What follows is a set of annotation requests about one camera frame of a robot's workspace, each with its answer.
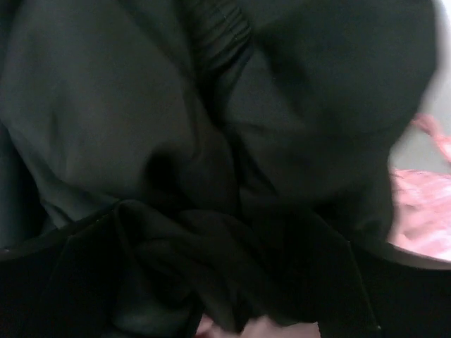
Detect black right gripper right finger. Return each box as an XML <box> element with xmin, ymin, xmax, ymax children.
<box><xmin>316</xmin><ymin>236</ymin><xmax>450</xmax><ymax>337</ymax></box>

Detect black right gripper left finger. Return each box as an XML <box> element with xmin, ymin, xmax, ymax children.
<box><xmin>1</xmin><ymin>218</ymin><xmax>116</xmax><ymax>337</ymax></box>

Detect pink trousers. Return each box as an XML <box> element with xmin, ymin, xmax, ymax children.
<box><xmin>386</xmin><ymin>113</ymin><xmax>451</xmax><ymax>261</ymax></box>

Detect black trousers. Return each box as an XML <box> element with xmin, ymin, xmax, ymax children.
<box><xmin>1</xmin><ymin>1</ymin><xmax>438</xmax><ymax>337</ymax></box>

